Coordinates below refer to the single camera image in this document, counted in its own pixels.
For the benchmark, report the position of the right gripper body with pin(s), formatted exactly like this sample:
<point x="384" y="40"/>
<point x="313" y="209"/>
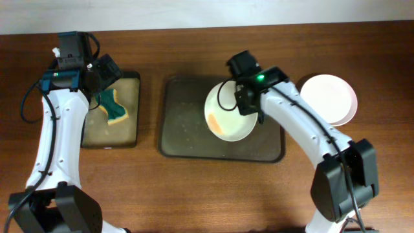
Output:
<point x="245" y="107"/>

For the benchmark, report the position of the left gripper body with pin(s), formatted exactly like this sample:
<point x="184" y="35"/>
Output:
<point x="107" y="75"/>

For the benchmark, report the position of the green yellow sponge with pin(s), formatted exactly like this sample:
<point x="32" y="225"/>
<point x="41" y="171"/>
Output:
<point x="108" y="102"/>

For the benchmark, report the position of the white plate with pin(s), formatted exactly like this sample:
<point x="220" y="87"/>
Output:
<point x="331" y="97"/>
<point x="229" y="126"/>

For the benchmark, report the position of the white plate top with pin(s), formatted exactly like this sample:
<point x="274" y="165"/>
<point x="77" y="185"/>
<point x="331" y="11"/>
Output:
<point x="331" y="97"/>

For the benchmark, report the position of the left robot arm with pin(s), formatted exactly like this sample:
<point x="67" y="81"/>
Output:
<point x="53" y="200"/>

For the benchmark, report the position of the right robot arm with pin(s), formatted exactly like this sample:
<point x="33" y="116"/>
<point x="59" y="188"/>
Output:
<point x="346" y="172"/>

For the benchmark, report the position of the small black water tray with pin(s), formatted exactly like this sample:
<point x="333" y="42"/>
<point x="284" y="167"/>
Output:
<point x="97" y="134"/>

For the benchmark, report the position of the large brown serving tray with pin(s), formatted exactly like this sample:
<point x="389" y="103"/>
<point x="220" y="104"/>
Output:
<point x="184" y="132"/>

